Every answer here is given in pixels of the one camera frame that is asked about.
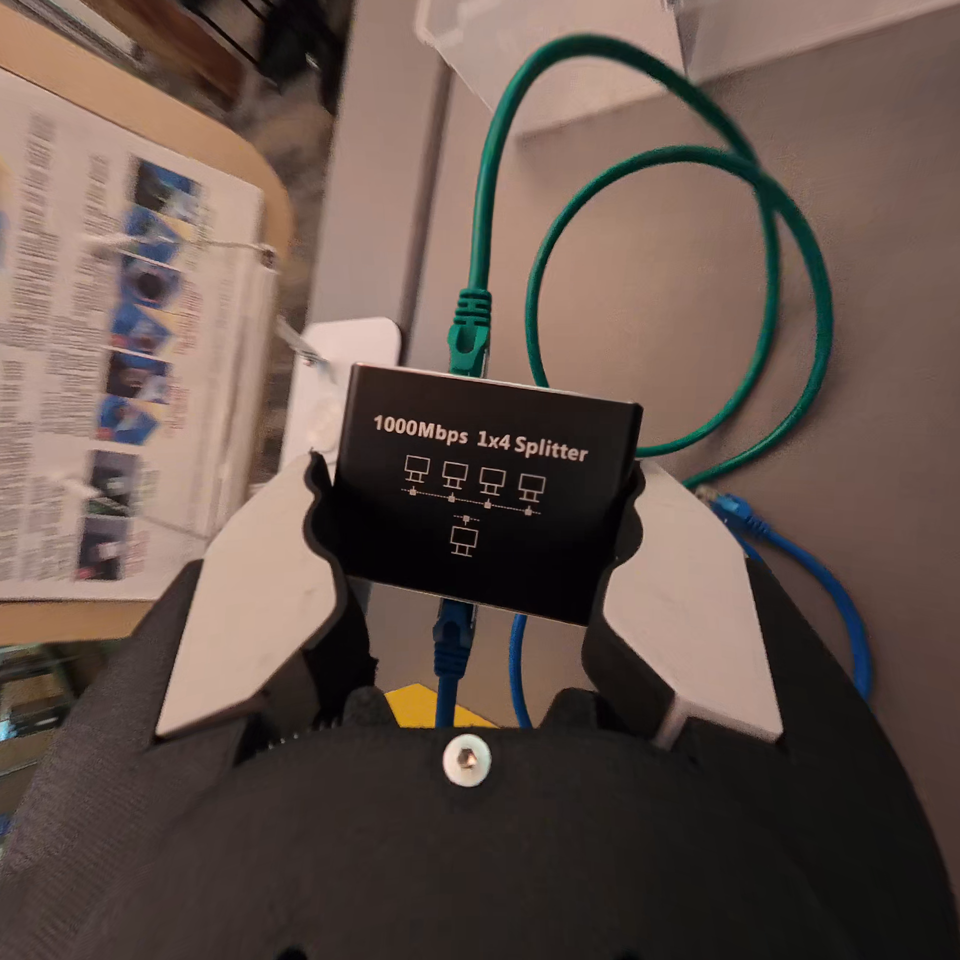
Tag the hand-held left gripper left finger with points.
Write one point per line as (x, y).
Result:
(240, 600)

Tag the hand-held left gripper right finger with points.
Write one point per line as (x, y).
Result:
(697, 615)

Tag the black ethernet hub box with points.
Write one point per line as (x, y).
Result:
(585, 540)

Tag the yellow divided plastic bin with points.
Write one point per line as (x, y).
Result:
(412, 705)

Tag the instruction sign with white base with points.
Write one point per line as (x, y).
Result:
(60, 375)

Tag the clear plastic bin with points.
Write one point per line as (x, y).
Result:
(787, 30)

